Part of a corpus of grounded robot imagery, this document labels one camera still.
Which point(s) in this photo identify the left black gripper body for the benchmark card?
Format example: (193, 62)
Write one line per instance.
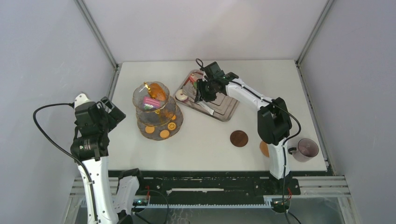
(104, 122)

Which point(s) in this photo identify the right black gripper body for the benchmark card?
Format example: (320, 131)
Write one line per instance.
(207, 89)

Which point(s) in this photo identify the metal serving tray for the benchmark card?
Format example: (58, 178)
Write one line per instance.
(224, 106)

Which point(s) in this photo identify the pink purple cake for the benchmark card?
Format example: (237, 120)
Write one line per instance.
(150, 103)

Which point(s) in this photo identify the orange round biscuit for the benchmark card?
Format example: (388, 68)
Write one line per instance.
(164, 134)
(149, 129)

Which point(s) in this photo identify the white frosted donut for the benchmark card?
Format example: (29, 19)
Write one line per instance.
(181, 96)

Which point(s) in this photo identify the three-tier glass dessert stand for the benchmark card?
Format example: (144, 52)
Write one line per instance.
(158, 118)

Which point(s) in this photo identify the brown cookie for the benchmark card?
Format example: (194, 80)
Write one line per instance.
(156, 92)

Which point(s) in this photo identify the orange lotus-pattern biscuit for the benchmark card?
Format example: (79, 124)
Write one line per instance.
(172, 126)

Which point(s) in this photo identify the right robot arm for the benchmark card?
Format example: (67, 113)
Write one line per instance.
(273, 119)

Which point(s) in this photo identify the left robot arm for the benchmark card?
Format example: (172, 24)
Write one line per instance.
(92, 157)

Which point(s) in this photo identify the pink red cake slice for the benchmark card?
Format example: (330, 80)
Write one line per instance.
(193, 79)

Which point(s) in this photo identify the dark brown round coaster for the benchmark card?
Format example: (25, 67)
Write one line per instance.
(239, 138)

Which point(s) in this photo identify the light wooden round coaster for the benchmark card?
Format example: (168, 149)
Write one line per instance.
(264, 149)

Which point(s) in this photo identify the purple glass cup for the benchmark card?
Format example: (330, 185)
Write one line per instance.
(305, 150)

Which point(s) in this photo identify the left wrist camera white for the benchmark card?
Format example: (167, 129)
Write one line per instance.
(81, 99)

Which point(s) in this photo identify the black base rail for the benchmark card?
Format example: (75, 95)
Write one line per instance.
(255, 182)

